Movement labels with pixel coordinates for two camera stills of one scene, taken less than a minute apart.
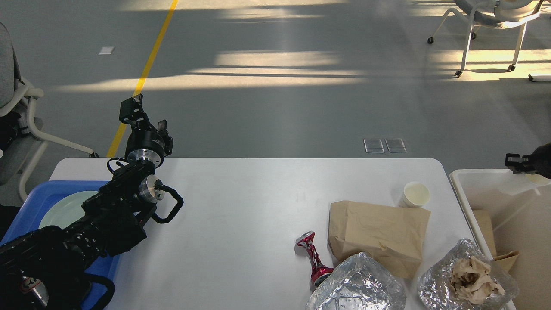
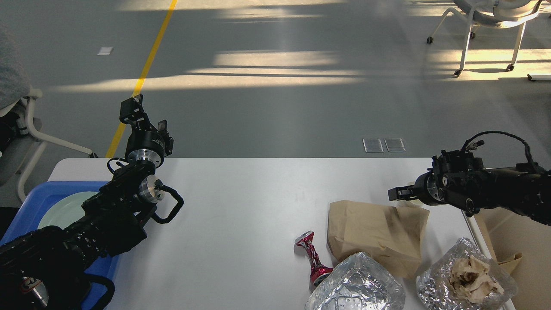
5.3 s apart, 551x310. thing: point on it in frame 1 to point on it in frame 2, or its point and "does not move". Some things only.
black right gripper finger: x=518 y=164 to x=405 y=192
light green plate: x=66 y=209 does not move
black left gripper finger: x=131 y=113 does not move
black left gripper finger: x=168 y=141 does not move
